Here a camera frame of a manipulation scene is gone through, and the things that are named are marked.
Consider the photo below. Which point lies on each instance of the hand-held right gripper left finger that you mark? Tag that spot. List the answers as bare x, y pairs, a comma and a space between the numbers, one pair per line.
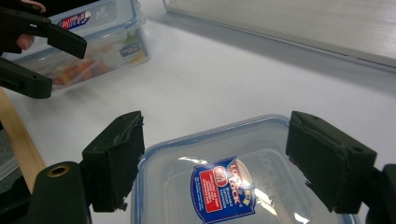
115, 161

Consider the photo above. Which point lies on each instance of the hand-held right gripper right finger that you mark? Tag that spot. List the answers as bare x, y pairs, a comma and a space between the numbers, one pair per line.
330, 161

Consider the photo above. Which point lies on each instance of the clear container with food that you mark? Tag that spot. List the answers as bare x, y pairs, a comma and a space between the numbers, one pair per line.
109, 46

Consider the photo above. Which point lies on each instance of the clear lidded container blue label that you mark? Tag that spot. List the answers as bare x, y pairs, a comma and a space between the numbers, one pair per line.
174, 186

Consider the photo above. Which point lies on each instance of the wooden table edge strip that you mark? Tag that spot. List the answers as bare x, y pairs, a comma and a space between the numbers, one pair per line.
18, 140

